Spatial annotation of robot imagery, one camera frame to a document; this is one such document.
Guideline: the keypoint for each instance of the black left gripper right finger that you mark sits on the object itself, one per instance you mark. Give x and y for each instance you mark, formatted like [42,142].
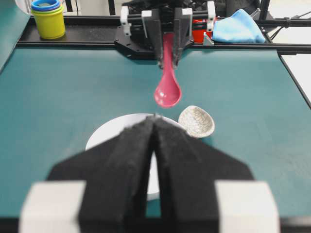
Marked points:
[204,190]

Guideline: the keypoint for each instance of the blue cloth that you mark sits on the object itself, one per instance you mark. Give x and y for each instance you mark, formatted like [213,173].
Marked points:
[238,28]

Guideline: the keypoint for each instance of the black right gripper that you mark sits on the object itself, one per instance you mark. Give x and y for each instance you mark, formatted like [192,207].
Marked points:
[144,23]

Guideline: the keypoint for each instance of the yellow stacking cups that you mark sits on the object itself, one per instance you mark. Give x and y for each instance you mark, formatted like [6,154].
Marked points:
[49,18]

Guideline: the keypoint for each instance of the red box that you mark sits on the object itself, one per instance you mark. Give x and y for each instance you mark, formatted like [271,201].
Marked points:
[198,30]

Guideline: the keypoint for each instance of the white round bowl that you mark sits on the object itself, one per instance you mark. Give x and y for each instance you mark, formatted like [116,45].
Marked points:
[113,128]

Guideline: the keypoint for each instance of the speckled teardrop ceramic dish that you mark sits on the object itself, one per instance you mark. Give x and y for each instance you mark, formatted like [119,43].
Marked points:
[196,122]

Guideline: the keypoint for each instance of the pink plastic spoon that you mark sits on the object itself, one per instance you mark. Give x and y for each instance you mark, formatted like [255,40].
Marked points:
[168,92]

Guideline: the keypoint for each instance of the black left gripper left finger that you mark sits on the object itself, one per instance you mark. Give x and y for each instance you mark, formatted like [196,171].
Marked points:
[95,191]

